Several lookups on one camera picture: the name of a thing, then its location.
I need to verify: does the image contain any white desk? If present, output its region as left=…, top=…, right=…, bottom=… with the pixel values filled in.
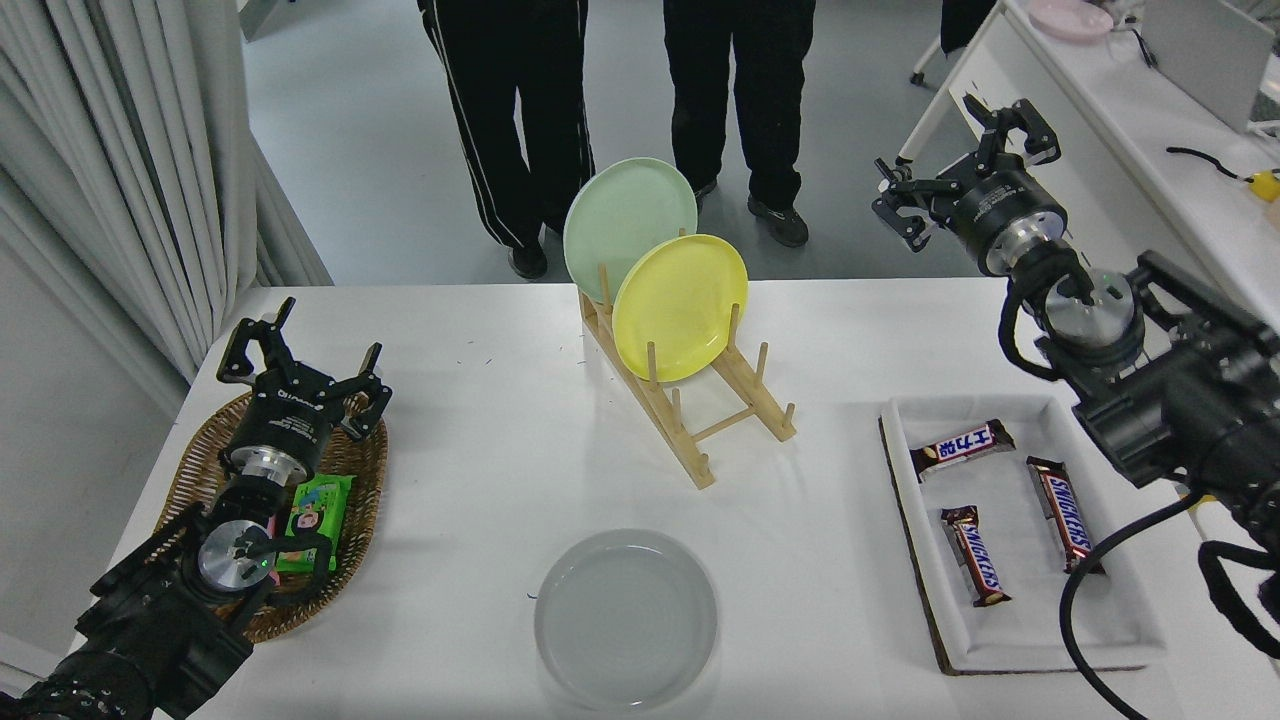
left=897, top=0, right=1280, bottom=331

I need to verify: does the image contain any brown Snickers bar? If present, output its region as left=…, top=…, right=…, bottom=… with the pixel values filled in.
left=940, top=504, right=1013, bottom=608
left=1026, top=456, right=1107, bottom=575

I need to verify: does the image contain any green snack packet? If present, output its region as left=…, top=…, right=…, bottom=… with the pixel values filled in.
left=275, top=474, right=356, bottom=573

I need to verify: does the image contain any pink plate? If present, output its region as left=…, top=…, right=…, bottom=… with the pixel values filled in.
left=1027, top=0, right=1116, bottom=41

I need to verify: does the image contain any yellow plate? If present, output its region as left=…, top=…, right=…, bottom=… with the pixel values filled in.
left=612, top=234, right=750, bottom=383

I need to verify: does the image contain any pale grey curtain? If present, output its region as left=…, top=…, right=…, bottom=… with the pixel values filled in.
left=0, top=0, right=336, bottom=386

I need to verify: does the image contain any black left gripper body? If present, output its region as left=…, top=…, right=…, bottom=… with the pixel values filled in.
left=225, top=366, right=347, bottom=479

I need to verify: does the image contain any black cable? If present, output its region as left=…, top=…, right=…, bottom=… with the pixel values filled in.
left=1166, top=147, right=1256, bottom=186

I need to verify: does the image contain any brown snack bar white label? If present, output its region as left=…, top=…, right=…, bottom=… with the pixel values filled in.
left=910, top=419, right=1017, bottom=483

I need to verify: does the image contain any brown wicker basket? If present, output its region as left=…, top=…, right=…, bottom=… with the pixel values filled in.
left=157, top=390, right=390, bottom=643

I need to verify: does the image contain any pale green plate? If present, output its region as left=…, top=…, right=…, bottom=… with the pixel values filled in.
left=563, top=158, right=699, bottom=304

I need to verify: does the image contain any white foam tray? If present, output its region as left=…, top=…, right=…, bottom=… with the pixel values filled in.
left=880, top=395, right=1168, bottom=673

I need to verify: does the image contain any grey laptop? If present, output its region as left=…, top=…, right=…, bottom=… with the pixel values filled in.
left=1140, top=0, right=1276, bottom=136

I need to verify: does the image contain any pink snack packet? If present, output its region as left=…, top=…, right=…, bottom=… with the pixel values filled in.
left=264, top=514, right=309, bottom=563

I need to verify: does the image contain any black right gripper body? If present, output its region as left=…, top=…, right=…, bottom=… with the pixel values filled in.
left=948, top=168, right=1069, bottom=263

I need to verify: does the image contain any person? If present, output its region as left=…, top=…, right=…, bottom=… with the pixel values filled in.
left=940, top=0, right=999, bottom=56
left=663, top=0, right=816, bottom=248
left=417, top=0, right=596, bottom=281

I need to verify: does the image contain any grey plate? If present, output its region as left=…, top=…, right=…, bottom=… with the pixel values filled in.
left=534, top=529, right=719, bottom=711

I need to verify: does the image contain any wooden plate rack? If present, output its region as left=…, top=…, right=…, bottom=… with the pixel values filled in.
left=580, top=262, right=798, bottom=490

